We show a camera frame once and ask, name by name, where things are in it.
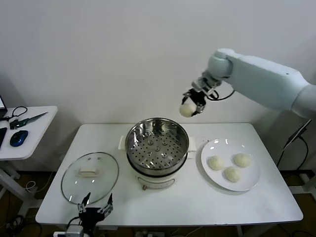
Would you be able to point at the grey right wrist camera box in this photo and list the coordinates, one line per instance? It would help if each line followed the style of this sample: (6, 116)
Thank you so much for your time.
(212, 93)

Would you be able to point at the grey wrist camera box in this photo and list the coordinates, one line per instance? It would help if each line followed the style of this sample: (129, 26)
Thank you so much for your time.
(74, 231)
(212, 93)

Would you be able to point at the open laptop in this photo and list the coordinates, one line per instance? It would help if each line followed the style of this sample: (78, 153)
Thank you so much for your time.
(2, 103)

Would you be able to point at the black flat keyboard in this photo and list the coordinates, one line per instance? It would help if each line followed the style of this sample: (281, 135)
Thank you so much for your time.
(2, 137)

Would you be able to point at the cream electric cooker base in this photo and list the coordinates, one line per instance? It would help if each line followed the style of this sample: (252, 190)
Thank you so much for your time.
(155, 181)

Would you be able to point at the white round plate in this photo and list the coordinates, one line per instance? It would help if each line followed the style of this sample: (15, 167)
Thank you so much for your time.
(214, 148)

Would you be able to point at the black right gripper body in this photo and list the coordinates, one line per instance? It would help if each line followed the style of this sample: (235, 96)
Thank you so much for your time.
(199, 95)

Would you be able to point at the glass pot lid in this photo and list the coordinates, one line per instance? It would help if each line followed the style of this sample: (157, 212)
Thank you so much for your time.
(87, 172)

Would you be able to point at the white power strip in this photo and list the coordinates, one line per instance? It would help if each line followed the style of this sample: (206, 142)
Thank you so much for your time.
(150, 234)

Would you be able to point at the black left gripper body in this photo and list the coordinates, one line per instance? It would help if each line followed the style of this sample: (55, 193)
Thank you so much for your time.
(90, 216)

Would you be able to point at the white side table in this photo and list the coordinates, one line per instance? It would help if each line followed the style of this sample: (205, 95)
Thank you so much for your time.
(37, 138)

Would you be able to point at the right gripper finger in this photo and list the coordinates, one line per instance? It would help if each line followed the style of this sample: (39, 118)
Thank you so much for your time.
(200, 109)
(186, 95)

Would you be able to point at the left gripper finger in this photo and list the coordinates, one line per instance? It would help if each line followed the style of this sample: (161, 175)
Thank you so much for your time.
(82, 207)
(106, 208)

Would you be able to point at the stainless steel steamer basket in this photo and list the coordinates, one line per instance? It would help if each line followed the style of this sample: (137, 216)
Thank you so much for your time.
(158, 148)

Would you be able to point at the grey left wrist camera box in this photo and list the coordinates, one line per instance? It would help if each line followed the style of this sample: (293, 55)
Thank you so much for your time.
(74, 231)

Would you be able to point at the white floor stand frame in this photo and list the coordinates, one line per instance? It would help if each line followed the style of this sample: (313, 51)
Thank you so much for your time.
(308, 188)

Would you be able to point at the blue computer mouse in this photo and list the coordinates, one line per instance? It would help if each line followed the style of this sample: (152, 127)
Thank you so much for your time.
(18, 138)

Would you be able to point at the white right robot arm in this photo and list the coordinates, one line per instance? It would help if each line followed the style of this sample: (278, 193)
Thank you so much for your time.
(259, 76)

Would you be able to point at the white steamed baozi bun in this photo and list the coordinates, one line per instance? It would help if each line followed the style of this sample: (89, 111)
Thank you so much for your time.
(232, 174)
(216, 163)
(242, 160)
(186, 110)

